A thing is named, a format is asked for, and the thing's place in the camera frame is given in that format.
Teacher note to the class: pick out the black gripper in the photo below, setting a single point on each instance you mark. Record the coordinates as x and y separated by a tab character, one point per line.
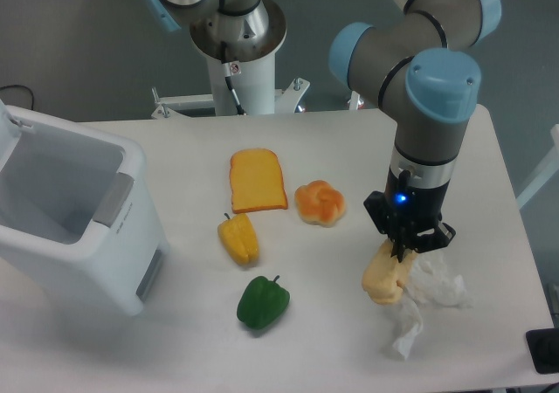
410	217

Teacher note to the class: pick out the pale yellow bread loaf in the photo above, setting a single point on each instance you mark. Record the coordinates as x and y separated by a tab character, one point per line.
385	278

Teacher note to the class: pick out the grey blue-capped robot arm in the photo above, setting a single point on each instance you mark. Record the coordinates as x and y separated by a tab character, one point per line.
417	72

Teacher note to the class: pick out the round knotted bread roll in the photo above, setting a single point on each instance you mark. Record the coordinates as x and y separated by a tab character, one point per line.
318	202

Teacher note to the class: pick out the orange square toast slice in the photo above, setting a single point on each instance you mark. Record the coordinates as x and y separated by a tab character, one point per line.
256	181

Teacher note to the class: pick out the white trash can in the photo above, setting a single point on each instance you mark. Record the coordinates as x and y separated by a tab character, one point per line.
76	213

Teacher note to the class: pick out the crumpled white tissue paper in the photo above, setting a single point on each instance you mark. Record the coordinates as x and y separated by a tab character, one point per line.
431	283

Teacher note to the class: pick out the green bell pepper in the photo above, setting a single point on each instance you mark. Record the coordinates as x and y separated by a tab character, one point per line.
262	302

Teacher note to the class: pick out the yellow bell pepper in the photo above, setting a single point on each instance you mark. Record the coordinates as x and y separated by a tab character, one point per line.
239	239

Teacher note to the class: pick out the black device at edge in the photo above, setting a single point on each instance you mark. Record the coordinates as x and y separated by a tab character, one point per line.
543	348

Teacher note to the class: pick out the white frame at right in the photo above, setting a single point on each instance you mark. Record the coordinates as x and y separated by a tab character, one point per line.
541	174

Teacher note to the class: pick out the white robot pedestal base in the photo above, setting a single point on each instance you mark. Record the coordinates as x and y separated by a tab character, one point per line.
240	54

